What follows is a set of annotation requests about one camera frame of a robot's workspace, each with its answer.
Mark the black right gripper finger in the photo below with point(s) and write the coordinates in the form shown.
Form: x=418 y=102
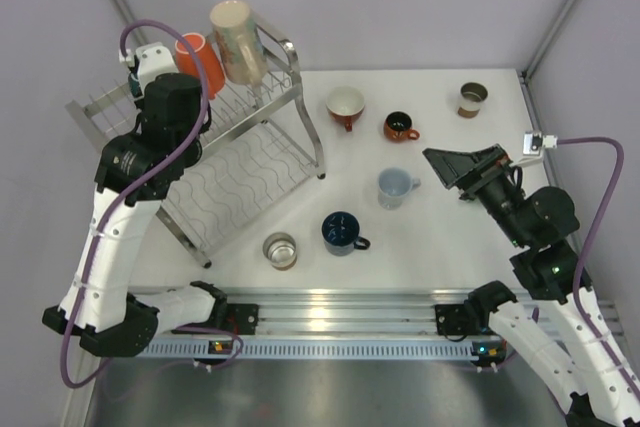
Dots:
x=493 y=152
x=454 y=168

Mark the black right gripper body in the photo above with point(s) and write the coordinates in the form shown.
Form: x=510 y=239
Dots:
x=489 y=170

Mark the light blue mug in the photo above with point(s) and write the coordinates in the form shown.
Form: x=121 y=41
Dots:
x=394 y=185

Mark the tall beige floral mug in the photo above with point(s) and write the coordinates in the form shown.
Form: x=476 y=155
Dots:
x=241 y=51

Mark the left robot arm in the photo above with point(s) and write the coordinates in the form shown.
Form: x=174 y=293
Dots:
x=134 y=176

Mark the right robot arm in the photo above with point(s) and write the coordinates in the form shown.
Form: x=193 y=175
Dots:
x=584 y=370

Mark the stainless steel dish rack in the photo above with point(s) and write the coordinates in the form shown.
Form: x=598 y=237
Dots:
x=246 y=162

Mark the small tumbler cork band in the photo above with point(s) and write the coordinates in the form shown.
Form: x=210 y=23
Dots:
x=472 y=98

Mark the orange black round mug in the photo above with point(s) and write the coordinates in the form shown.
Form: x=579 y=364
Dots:
x=398 y=127

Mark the red cup white interior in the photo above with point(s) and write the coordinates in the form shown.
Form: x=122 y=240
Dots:
x=345 y=104

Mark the dark blue speckled mug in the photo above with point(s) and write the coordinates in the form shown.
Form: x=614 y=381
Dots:
x=341 y=234

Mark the steel tumbler cork base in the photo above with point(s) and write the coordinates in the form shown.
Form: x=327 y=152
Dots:
x=280 y=249

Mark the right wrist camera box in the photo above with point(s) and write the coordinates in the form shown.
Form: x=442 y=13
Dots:
x=535 y=145

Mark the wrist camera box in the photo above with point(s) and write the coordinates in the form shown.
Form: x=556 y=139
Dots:
x=535 y=145
x=145 y=64

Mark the aluminium mounting rail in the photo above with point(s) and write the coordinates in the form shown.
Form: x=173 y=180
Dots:
x=340 y=313

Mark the slotted cable duct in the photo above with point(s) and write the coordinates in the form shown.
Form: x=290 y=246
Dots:
x=271 y=349

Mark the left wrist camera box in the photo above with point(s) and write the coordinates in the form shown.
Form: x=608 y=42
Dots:
x=145 y=64

